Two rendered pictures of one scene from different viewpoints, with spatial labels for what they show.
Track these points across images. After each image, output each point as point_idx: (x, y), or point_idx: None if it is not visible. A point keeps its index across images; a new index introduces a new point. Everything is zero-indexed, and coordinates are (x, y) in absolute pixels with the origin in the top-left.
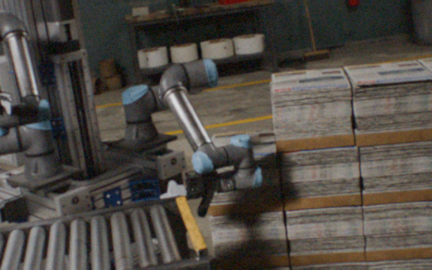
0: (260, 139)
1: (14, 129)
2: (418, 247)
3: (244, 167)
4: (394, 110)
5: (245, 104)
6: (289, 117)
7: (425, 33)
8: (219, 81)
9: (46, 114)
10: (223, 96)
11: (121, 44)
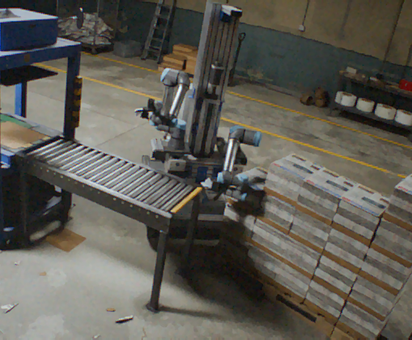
0: None
1: None
2: (303, 268)
3: (238, 189)
4: (317, 201)
5: (371, 152)
6: (273, 178)
7: None
8: (375, 130)
9: (172, 125)
10: (366, 141)
11: (334, 83)
